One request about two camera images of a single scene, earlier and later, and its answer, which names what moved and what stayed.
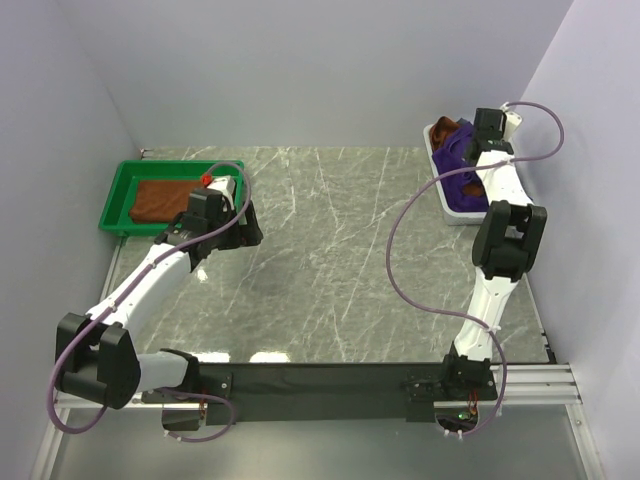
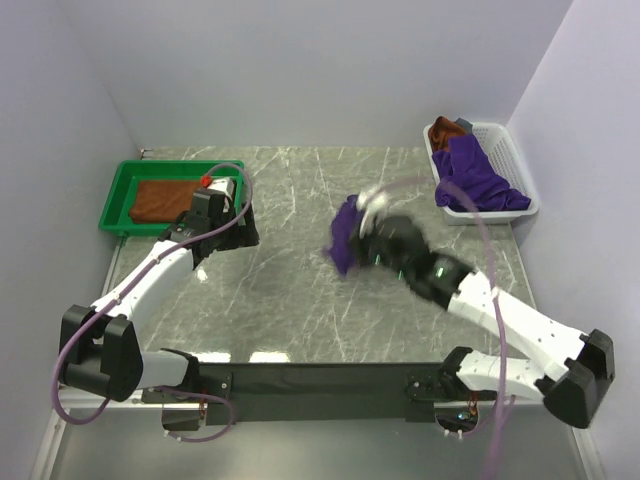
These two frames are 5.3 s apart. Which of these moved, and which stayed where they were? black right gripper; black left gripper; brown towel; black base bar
Moved: black right gripper
Stayed: black left gripper; black base bar; brown towel
